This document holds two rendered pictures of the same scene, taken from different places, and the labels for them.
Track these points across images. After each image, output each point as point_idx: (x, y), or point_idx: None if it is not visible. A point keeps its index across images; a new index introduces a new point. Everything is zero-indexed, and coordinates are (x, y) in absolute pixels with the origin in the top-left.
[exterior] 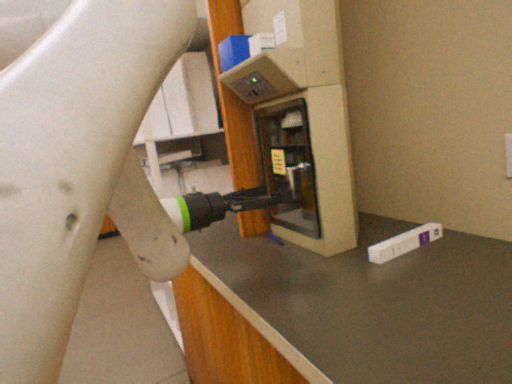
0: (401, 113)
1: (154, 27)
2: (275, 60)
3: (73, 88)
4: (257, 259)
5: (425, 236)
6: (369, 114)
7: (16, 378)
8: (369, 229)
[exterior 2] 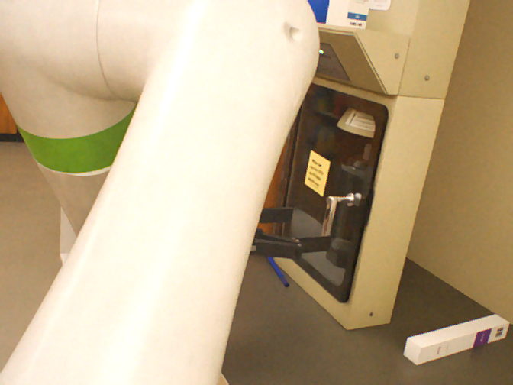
0: (507, 146)
1: (275, 141)
2: (366, 47)
3: (195, 318)
4: (249, 304)
5: (484, 335)
6: (461, 127)
7: None
8: (410, 293)
